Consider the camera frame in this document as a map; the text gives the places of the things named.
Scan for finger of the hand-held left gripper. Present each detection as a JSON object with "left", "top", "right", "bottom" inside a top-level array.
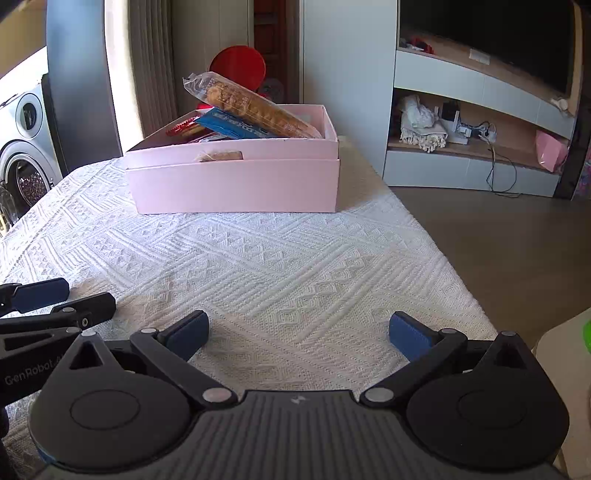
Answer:
[
  {"left": 0, "top": 278, "right": 70, "bottom": 317},
  {"left": 0, "top": 292, "right": 117, "bottom": 335}
]

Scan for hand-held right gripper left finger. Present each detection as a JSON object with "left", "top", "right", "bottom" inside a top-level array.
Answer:
[{"left": 55, "top": 310, "right": 234, "bottom": 409}]

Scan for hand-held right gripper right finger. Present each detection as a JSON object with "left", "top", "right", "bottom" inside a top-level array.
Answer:
[{"left": 360, "top": 311, "right": 539, "bottom": 409}]

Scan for pink cardboard box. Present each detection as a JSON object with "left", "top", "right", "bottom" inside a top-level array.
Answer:
[{"left": 124, "top": 104, "right": 341, "bottom": 215}]

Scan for wafer biscuit packet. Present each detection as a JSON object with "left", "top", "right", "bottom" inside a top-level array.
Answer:
[{"left": 166, "top": 116, "right": 206, "bottom": 139}]

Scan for blue snack packet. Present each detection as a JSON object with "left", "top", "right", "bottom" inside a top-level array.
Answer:
[{"left": 196, "top": 108, "right": 279, "bottom": 140}]

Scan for long bread packet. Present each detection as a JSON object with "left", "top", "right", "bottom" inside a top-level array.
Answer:
[{"left": 181, "top": 71, "right": 324, "bottom": 139}]

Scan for silver washing machine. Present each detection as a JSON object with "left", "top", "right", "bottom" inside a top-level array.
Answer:
[{"left": 0, "top": 137, "right": 64, "bottom": 232}]

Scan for beige side stool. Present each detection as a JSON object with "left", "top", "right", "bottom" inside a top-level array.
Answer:
[{"left": 534, "top": 314, "right": 591, "bottom": 480}]

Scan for white television cabinet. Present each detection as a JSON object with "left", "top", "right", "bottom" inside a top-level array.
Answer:
[{"left": 383, "top": 0, "right": 583, "bottom": 200}]

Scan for white washing machine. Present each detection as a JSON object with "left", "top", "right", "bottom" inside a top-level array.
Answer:
[{"left": 0, "top": 46, "right": 52, "bottom": 145}]

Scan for white power strip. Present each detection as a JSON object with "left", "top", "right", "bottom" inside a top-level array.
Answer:
[{"left": 450, "top": 122, "right": 498, "bottom": 145}]

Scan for white fringed cloth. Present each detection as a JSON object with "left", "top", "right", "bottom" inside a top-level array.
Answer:
[{"left": 399, "top": 95, "right": 450, "bottom": 153}]

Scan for dark grey panel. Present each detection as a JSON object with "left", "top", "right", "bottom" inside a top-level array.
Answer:
[{"left": 45, "top": 0, "right": 124, "bottom": 163}]

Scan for pink bag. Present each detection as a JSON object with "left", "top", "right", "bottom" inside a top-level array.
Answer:
[{"left": 536, "top": 130, "right": 570, "bottom": 174}]

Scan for beige curtain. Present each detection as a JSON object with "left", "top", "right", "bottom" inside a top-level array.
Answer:
[{"left": 104, "top": 0, "right": 177, "bottom": 154}]

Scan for red trash bin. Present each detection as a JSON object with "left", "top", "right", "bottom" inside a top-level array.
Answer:
[{"left": 209, "top": 45, "right": 267, "bottom": 93}]

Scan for red toys on shelf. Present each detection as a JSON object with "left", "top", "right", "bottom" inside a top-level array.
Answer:
[{"left": 399, "top": 37, "right": 435, "bottom": 54}]

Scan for black power cable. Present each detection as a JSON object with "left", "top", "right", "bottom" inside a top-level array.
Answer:
[{"left": 485, "top": 137, "right": 523, "bottom": 199}]

